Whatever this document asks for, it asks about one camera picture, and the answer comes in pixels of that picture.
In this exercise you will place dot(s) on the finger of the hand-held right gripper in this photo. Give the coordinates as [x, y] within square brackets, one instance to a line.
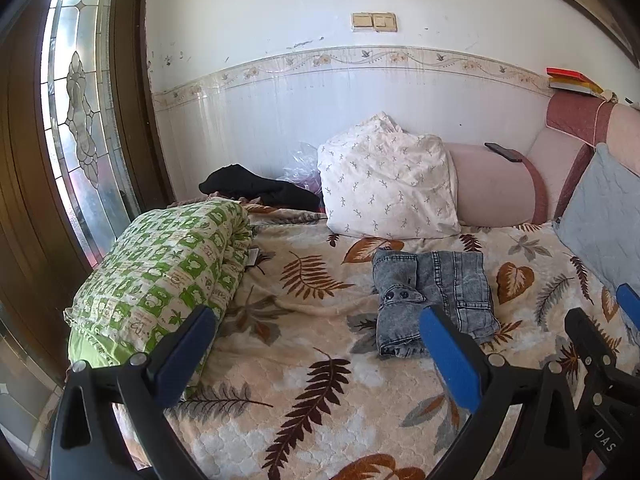
[630, 302]
[585, 340]

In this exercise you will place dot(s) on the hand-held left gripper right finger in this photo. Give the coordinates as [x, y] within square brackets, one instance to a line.
[450, 355]

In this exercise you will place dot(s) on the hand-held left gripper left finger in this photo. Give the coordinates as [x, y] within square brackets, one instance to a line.
[185, 355]

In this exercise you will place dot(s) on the grey washed denim pants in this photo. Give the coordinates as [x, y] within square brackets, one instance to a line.
[450, 280]

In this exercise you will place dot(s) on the blue-grey quilted pillow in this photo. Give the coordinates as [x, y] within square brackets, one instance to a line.
[600, 220]

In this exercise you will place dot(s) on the green patterned quilt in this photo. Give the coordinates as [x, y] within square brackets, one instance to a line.
[150, 270]

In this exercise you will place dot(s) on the leaf-printed blanket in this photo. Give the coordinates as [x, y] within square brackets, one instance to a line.
[310, 360]

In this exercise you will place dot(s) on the pink padded headboard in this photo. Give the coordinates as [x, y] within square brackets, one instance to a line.
[490, 185]

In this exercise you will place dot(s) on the black garment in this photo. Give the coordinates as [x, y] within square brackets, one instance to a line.
[250, 185]

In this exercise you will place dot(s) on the white sprig-print pillow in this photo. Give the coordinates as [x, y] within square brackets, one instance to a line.
[390, 180]

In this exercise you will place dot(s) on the black phone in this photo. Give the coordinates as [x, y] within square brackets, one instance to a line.
[502, 151]

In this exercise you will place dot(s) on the yellow book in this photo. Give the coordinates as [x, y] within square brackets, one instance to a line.
[575, 87]

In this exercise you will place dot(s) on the clear purple plastic bag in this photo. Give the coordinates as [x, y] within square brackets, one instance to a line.
[305, 160]

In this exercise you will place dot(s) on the red book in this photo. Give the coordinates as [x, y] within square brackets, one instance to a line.
[567, 73]

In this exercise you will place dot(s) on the brown wooden door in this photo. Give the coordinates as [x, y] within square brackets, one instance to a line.
[20, 160]

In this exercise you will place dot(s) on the leaded glass door pane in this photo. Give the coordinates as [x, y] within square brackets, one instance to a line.
[80, 110]

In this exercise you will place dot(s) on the brown wooden frame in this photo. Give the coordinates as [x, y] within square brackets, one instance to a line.
[600, 15]

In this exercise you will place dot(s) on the beige wall switch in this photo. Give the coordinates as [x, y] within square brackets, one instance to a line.
[362, 21]
[385, 22]

